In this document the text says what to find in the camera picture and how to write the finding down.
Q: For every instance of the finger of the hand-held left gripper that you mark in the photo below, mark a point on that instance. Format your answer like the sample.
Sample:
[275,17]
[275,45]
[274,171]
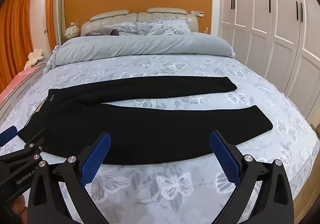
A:
[33,140]
[7,133]

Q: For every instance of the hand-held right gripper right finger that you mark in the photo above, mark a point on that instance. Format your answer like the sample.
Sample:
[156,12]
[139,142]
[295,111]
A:
[225,159]

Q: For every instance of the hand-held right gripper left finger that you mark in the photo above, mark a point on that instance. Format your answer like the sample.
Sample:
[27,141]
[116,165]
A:
[95,161]

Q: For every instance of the black pants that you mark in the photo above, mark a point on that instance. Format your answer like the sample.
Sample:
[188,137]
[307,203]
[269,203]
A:
[150,126]

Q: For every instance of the person's left hand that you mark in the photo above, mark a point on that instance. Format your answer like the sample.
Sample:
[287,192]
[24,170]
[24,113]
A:
[20,205]

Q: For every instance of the pink blanket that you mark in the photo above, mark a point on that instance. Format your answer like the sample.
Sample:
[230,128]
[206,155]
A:
[17,78]

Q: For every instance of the bed with butterfly print sheet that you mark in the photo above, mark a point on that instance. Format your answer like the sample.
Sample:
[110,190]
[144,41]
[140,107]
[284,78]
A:
[175,184]

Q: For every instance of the white flower shaped cushion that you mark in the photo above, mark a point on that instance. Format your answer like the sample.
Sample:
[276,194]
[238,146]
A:
[35,57]

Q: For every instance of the white flower bouquet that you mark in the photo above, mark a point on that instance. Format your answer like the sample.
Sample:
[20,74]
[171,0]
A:
[72,31]

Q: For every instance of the grey duvet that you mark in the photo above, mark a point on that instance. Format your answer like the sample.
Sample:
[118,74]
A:
[140,46]

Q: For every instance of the butterfly print pillow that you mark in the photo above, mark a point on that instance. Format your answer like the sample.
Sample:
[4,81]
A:
[165,27]
[125,28]

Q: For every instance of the orange and beige curtain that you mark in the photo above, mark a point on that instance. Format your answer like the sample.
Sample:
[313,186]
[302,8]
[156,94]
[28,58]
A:
[53,3]

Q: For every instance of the white wardrobe doors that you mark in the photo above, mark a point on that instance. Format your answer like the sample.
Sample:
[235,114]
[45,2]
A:
[265,21]

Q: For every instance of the beige padded headboard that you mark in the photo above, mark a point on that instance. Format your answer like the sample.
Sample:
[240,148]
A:
[120,17]

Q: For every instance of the wall switch panel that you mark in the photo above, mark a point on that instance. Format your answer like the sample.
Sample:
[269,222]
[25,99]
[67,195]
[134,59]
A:
[197,13]

